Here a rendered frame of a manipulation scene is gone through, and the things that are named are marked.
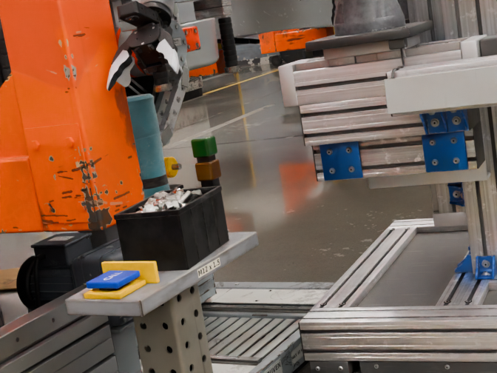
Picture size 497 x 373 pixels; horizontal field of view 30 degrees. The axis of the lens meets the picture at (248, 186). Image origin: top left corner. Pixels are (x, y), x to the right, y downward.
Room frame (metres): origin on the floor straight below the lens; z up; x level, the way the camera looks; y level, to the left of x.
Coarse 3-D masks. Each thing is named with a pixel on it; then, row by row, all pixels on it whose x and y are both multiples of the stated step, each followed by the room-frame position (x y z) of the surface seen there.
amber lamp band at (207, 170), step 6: (204, 162) 1.91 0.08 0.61; (210, 162) 1.90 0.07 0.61; (216, 162) 1.92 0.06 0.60; (198, 168) 1.91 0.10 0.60; (204, 168) 1.90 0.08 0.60; (210, 168) 1.90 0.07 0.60; (216, 168) 1.91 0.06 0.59; (198, 174) 1.91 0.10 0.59; (204, 174) 1.90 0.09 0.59; (210, 174) 1.90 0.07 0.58; (216, 174) 1.91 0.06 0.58; (198, 180) 1.91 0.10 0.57; (204, 180) 1.91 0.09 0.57; (210, 180) 1.90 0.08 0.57
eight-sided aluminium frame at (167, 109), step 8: (176, 8) 2.69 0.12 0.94; (176, 16) 2.69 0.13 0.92; (184, 64) 2.69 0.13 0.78; (168, 72) 2.69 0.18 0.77; (184, 72) 2.68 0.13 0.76; (176, 80) 2.66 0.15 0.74; (184, 80) 2.67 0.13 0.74; (176, 88) 2.64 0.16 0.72; (184, 88) 2.67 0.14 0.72; (160, 96) 2.65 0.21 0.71; (168, 96) 2.67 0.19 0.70; (176, 96) 2.63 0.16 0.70; (160, 104) 2.63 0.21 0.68; (168, 104) 2.61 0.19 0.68; (176, 104) 2.62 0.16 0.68; (160, 112) 2.64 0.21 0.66; (168, 112) 2.59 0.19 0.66; (176, 112) 2.62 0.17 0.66; (160, 120) 2.62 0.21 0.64; (168, 120) 2.58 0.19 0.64; (176, 120) 2.61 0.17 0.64; (160, 128) 2.56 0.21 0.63; (168, 128) 2.57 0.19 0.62; (168, 136) 2.56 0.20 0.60
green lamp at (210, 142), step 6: (198, 138) 1.91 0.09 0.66; (204, 138) 1.90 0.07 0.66; (210, 138) 1.91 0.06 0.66; (192, 144) 1.91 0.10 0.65; (198, 144) 1.90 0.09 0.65; (204, 144) 1.90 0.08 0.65; (210, 144) 1.91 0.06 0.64; (216, 144) 1.93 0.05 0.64; (192, 150) 1.91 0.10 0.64; (198, 150) 1.91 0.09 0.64; (204, 150) 1.90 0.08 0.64; (210, 150) 1.90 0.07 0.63; (216, 150) 1.92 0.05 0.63; (198, 156) 1.91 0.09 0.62; (204, 156) 1.90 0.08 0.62
